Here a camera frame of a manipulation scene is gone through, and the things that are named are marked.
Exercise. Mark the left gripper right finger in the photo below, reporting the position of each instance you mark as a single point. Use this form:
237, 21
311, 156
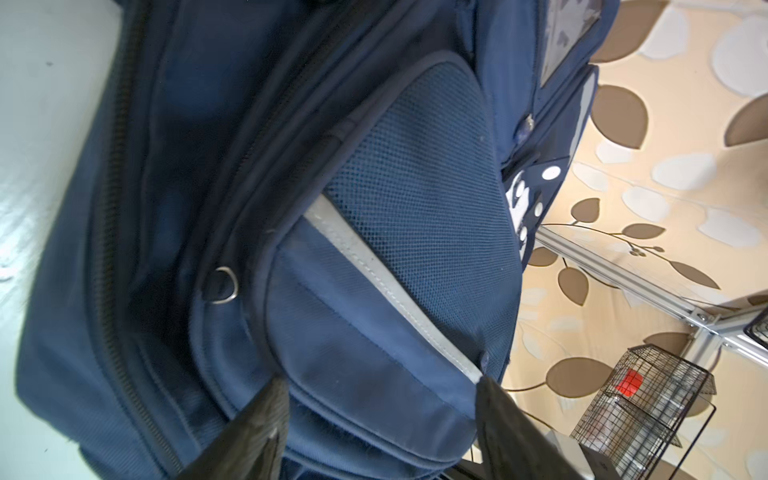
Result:
512, 447

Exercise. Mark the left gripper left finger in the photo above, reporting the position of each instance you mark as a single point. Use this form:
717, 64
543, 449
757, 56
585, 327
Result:
252, 445

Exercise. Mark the navy blue student backpack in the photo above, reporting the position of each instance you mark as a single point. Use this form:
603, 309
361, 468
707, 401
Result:
341, 194

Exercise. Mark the red object in basket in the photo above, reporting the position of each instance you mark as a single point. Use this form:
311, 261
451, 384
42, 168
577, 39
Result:
630, 384

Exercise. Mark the right wire basket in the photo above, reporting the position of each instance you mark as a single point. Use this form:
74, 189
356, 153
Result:
635, 432

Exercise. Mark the wire basket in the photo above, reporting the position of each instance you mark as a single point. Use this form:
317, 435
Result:
757, 329
635, 432

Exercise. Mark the back wire basket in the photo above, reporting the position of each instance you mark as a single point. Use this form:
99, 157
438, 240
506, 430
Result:
757, 329

